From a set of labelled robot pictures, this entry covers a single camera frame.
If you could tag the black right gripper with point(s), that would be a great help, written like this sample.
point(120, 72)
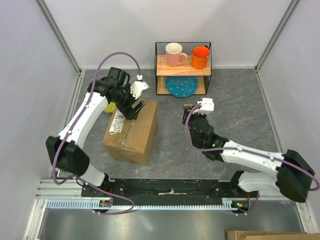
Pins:
point(186, 113)

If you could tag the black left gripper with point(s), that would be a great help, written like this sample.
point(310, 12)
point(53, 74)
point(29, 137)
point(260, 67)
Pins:
point(128, 111)

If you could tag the yellow utility knife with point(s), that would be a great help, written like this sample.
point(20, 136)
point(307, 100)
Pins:
point(188, 106)

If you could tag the brown cardboard express box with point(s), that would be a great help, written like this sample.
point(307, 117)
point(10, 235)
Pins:
point(132, 140)

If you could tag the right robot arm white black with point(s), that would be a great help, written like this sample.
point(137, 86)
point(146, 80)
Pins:
point(276, 172)

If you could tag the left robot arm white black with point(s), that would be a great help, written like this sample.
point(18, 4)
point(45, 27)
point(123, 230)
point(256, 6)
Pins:
point(66, 150)

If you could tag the green dotted plate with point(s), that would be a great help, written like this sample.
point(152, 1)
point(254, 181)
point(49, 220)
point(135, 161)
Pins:
point(110, 108)

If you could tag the blue dotted plate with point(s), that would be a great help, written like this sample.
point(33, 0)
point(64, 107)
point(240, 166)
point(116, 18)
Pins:
point(181, 86)

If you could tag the pink mug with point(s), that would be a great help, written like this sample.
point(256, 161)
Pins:
point(174, 54)

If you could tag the orange mug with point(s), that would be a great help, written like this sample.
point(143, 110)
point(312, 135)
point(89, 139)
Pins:
point(200, 55)

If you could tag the cardboard sheet corner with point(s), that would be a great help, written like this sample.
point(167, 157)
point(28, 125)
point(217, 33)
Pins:
point(270, 235)

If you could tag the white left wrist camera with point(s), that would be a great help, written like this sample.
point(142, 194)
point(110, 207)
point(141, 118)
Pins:
point(137, 87)

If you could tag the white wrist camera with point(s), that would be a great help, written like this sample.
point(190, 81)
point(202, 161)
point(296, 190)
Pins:
point(137, 87)
point(205, 106)

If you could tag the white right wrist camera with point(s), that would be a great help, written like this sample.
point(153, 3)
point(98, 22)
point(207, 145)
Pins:
point(205, 106)

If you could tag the black wire wooden shelf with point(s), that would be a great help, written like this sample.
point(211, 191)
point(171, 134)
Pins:
point(162, 70)

